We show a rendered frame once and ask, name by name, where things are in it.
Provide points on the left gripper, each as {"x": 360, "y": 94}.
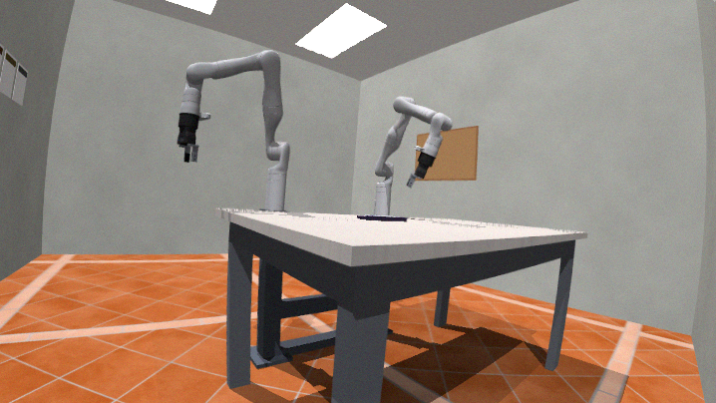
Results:
{"x": 426, "y": 159}

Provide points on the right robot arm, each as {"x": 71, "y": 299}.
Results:
{"x": 269, "y": 63}

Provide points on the dark purple keyboard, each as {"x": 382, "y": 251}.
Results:
{"x": 382, "y": 217}

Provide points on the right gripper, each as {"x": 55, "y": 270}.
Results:
{"x": 188, "y": 123}

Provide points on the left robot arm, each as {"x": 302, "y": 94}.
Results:
{"x": 438, "y": 123}

